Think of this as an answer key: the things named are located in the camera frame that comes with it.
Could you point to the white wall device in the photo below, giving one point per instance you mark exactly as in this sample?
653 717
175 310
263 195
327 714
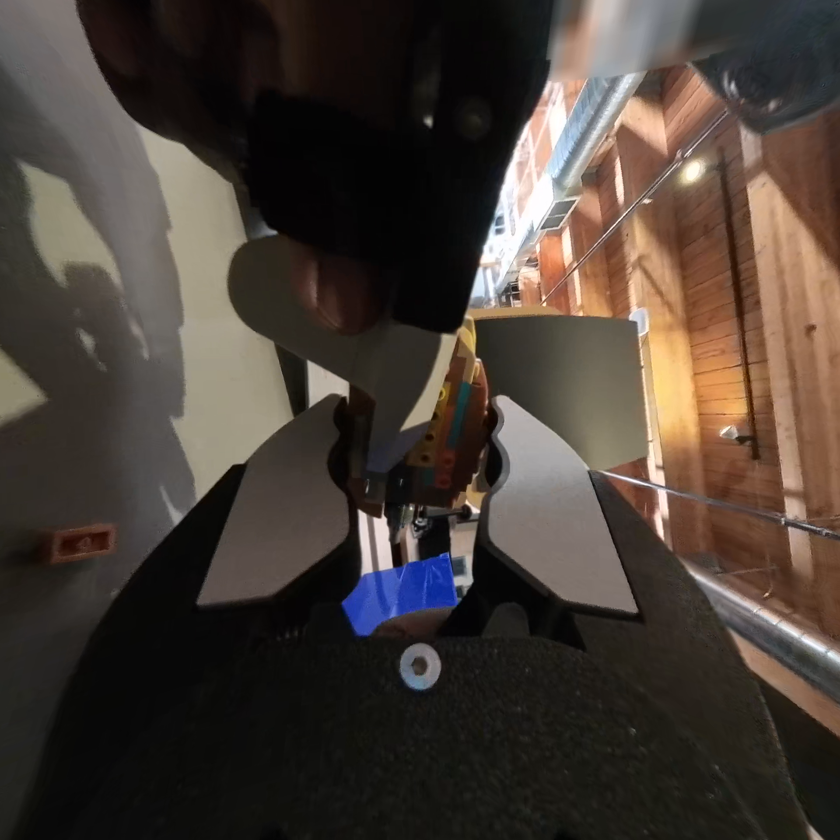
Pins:
640 323

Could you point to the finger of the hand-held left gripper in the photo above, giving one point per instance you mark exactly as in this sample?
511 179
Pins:
407 374
262 282

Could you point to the silver ceiling duct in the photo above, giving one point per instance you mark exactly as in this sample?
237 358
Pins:
590 131

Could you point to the wall spotlight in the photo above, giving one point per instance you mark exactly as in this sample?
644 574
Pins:
730 433

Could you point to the person's left hand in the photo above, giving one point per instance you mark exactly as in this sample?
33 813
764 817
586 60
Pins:
229 52

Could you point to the grey desk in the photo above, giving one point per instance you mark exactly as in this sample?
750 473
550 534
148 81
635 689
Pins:
197 295

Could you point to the small brown brick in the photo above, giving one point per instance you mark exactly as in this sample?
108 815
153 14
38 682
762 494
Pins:
79 543

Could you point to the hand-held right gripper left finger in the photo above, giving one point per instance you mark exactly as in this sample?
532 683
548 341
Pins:
282 525

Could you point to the blue storage bin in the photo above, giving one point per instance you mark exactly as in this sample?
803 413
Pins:
407 587

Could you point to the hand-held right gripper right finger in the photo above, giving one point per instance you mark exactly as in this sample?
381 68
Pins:
551 525

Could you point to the silver duct pipe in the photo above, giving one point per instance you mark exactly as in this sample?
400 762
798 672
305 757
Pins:
774 623

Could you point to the ceiling lamp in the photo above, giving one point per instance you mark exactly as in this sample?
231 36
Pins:
692 170

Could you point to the brown toy brick model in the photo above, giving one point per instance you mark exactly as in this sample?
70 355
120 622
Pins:
459 426

